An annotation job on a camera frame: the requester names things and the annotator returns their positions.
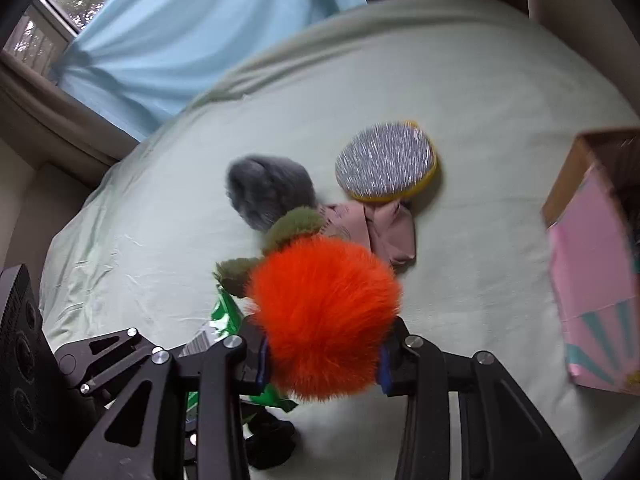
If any orange fluffy pompom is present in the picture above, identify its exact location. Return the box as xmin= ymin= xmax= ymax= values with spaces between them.
xmin=247 ymin=237 xmax=404 ymax=403

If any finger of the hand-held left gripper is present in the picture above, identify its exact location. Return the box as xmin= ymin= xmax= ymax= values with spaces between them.
xmin=54 ymin=327 xmax=166 ymax=403

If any bed with light green sheet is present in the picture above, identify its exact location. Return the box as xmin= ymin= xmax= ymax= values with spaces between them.
xmin=38 ymin=0 xmax=640 ymax=480

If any black cloth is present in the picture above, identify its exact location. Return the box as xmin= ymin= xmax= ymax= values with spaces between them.
xmin=244 ymin=406 xmax=297 ymax=471

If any green plastic packet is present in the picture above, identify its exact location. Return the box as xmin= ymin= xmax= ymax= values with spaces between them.
xmin=179 ymin=284 xmax=299 ymax=430

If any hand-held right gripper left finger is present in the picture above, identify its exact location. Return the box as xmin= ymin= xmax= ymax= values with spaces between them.
xmin=62 ymin=316 xmax=272 ymax=480

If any grey fluffy pompom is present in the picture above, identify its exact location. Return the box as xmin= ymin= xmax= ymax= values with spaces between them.
xmin=224 ymin=154 xmax=319 ymax=234

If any pink cloth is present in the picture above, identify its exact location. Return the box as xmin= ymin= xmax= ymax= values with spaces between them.
xmin=320 ymin=199 xmax=417 ymax=269

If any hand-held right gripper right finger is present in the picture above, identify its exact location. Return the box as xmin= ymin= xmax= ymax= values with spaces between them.
xmin=379 ymin=317 xmax=582 ymax=480

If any round silver scrubbing sponge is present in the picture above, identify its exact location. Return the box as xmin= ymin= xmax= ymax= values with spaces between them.
xmin=334 ymin=120 xmax=441 ymax=205

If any pink cardboard box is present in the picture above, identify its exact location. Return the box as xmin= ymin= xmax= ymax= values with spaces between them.
xmin=542 ymin=127 xmax=640 ymax=397

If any olive green fluffy scrunchie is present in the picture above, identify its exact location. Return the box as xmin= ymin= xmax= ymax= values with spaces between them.
xmin=214 ymin=206 xmax=328 ymax=301

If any light blue curtain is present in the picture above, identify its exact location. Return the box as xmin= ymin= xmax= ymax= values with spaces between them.
xmin=49 ymin=0 xmax=369 ymax=143

